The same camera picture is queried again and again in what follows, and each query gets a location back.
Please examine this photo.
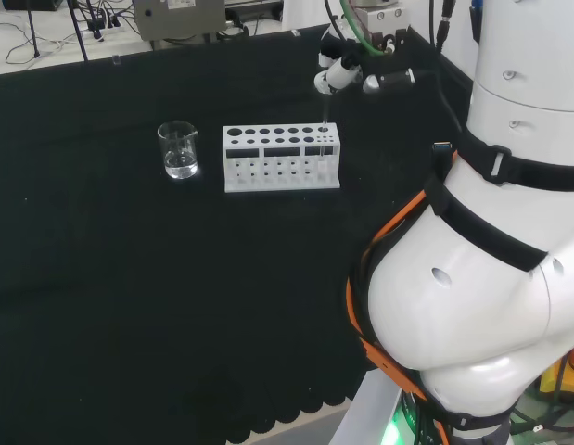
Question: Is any green cable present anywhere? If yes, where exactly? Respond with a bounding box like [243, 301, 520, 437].
[339, 0, 390, 59]

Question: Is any white test tube rack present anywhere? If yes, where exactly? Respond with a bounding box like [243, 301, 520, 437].
[222, 123, 342, 194]

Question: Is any orange cable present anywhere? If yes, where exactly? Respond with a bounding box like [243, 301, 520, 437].
[345, 187, 454, 445]

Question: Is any yellow stop button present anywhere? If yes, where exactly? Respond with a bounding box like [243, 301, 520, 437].
[540, 340, 574, 405]

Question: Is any black flat device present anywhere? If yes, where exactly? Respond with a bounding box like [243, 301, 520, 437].
[1, 0, 66, 13]

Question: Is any black bench cloth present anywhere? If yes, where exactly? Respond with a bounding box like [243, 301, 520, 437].
[0, 22, 478, 445]

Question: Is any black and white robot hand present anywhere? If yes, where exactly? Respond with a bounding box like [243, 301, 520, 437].
[313, 24, 439, 96]

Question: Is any grey base plate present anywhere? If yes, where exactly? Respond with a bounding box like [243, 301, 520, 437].
[331, 369, 404, 445]

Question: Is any white power strip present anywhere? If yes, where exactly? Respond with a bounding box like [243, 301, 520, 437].
[76, 17, 128, 37]

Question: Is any black tripod leg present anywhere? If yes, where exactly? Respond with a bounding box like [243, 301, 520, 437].
[66, 0, 90, 63]
[25, 0, 42, 60]

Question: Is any clear glass rod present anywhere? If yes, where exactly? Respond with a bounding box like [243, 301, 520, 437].
[318, 90, 332, 163]

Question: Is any clear glass beaker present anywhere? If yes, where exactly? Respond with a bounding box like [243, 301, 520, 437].
[157, 120, 200, 181]

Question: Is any grey metal box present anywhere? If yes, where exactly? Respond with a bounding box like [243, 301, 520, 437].
[132, 0, 228, 41]

